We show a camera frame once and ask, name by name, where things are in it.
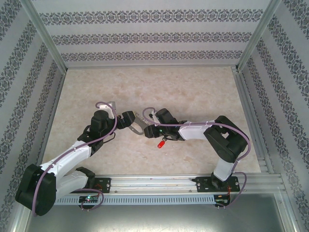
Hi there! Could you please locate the red-headed key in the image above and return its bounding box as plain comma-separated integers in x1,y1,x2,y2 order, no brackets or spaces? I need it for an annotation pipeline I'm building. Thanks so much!
156,136,169,149

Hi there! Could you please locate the grey metal panel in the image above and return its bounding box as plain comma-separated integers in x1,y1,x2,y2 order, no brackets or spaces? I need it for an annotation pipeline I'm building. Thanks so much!
24,193,297,232

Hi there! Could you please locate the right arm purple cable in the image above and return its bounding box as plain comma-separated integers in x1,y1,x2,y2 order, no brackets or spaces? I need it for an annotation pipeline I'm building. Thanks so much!
142,106,251,211

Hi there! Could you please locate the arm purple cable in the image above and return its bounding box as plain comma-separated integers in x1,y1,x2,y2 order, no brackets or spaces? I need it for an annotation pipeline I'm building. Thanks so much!
32,101,119,218
142,106,251,211

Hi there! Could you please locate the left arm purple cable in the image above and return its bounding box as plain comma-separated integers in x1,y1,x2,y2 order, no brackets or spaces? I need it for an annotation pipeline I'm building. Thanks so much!
32,101,119,218

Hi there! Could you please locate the aluminium side rail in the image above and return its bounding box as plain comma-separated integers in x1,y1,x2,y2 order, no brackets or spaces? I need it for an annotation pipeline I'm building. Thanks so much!
231,67,275,174
33,69,66,176

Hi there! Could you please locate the aluminium mounting rail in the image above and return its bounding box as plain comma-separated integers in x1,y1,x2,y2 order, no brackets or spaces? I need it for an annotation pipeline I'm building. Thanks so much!
55,175,283,194

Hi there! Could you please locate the aluminium wall base bar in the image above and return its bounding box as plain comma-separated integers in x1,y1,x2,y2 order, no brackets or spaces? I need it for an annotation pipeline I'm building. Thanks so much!
65,64,239,70

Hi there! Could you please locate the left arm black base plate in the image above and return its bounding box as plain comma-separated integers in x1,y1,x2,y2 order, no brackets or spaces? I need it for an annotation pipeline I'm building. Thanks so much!
93,177,112,194

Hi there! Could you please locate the grey slotted cable duct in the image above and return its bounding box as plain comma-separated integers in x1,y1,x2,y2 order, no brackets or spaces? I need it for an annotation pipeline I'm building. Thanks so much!
54,194,215,205

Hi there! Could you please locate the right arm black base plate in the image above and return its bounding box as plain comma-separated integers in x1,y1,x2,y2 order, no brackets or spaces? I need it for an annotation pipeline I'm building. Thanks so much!
197,176,241,193

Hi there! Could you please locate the aluminium frame post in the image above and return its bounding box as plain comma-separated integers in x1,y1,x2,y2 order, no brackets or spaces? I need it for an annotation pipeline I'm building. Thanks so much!
238,0,283,71
21,0,67,70

